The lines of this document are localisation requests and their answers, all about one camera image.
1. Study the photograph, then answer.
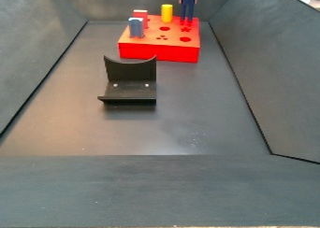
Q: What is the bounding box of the red rectangular block peg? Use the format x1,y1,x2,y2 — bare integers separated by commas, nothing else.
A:
133,9,149,28

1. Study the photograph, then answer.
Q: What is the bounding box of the red shape-sorter base block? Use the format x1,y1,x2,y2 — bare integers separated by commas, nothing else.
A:
118,15,200,63

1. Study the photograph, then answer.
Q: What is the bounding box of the dark blue forked object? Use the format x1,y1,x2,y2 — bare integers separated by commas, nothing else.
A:
180,0,196,21

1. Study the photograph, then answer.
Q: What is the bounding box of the light blue notched block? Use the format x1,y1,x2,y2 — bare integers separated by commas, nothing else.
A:
129,17,144,38

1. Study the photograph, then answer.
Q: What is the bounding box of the black curved fixture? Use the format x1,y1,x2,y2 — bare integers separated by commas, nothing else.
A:
98,57,157,103

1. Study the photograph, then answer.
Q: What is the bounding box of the yellow cylinder peg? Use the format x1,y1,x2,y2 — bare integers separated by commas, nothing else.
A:
161,4,173,22

